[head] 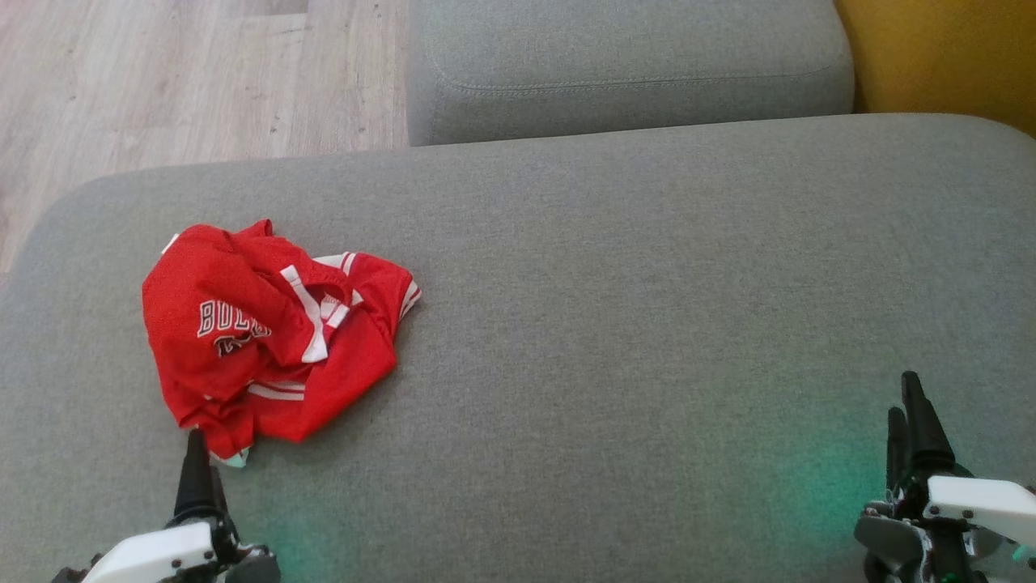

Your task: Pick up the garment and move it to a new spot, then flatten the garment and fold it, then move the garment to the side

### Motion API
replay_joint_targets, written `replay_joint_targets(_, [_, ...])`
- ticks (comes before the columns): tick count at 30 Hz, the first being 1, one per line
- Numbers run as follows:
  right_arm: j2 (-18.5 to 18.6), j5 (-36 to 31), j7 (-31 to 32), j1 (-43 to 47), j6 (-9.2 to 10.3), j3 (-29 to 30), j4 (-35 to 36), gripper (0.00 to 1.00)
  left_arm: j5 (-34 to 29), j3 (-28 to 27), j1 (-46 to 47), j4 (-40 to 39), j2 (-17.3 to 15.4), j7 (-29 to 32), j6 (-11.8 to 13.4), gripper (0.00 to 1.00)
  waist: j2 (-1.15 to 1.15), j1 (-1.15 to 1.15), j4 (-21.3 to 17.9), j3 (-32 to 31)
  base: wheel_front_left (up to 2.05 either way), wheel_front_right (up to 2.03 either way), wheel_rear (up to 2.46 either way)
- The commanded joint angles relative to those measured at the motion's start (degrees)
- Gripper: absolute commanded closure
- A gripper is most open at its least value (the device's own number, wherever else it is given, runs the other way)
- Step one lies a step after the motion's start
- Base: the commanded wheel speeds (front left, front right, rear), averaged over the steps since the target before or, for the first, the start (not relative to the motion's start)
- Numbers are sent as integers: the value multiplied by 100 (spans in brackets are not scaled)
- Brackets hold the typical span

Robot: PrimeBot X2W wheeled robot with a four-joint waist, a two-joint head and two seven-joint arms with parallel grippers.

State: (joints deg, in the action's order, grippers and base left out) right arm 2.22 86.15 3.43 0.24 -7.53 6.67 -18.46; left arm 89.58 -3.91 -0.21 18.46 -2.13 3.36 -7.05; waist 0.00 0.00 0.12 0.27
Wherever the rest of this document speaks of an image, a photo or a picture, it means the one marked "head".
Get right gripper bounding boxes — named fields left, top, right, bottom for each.
left=854, top=370, right=1036, bottom=583

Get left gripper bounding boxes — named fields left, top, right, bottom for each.
left=53, top=429, right=282, bottom=583

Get red shorts with white stripe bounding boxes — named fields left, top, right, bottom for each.
left=142, top=220, right=357, bottom=469

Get wide yellow backrest cushion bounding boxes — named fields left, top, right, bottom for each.
left=834, top=0, right=1036, bottom=138

